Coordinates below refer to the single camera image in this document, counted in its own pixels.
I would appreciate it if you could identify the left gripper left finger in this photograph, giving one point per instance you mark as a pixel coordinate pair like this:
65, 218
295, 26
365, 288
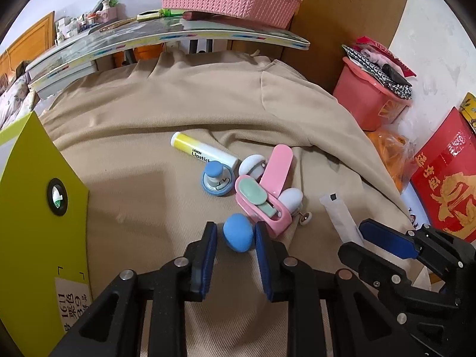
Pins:
113, 324

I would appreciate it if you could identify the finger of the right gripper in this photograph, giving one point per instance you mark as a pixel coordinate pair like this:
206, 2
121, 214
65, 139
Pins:
388, 239
377, 272

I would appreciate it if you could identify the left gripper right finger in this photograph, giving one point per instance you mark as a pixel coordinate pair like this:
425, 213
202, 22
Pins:
328, 312

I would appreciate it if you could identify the white sachet packet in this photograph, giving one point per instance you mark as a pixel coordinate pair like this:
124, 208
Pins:
341, 219

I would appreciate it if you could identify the blue round stamp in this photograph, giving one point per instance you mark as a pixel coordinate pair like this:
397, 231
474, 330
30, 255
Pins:
217, 179
238, 233

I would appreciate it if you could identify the red gift box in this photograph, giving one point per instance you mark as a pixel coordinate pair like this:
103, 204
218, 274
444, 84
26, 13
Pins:
444, 179

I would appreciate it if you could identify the lime green cardboard box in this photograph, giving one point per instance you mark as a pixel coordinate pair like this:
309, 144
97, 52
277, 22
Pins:
45, 285

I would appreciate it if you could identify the bag of oranges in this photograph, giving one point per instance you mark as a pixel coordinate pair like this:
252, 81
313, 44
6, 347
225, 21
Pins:
397, 153

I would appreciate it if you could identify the small white knob stamp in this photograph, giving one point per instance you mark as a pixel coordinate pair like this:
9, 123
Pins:
303, 217

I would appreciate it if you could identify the white round stamp lower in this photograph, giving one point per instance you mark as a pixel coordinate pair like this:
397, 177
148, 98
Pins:
292, 199

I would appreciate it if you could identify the white round stamp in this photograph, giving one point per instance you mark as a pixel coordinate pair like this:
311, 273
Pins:
292, 199
253, 166

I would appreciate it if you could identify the pink plastic bucket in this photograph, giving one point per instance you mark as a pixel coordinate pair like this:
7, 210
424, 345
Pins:
368, 101

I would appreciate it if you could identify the pink open clipper case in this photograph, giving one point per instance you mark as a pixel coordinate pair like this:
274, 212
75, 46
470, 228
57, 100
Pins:
259, 199

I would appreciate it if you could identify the white round stamp upper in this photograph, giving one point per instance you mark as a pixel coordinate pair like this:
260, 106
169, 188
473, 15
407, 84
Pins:
253, 166

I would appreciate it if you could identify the blue round stamp upright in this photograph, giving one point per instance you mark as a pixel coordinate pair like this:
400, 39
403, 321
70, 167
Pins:
217, 179

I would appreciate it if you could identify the beige cloth table cover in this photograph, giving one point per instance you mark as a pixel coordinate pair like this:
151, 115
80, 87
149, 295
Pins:
146, 202

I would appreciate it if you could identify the yellow white lip balm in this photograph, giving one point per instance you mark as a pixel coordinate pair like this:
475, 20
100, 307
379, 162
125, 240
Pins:
202, 151

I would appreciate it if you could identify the bed with floral quilt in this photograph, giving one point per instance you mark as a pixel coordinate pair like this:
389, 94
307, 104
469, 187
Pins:
17, 101

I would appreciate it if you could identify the wooden wardrobe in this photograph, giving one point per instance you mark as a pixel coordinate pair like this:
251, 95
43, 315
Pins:
327, 25

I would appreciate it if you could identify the printed folding table board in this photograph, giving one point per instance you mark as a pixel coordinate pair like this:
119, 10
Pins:
156, 31

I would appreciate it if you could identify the wooden bed headboard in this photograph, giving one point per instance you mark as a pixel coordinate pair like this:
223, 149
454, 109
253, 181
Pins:
32, 43

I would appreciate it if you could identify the toiletries cluster on cabinet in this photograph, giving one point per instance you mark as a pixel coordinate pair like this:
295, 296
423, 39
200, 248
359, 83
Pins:
104, 12

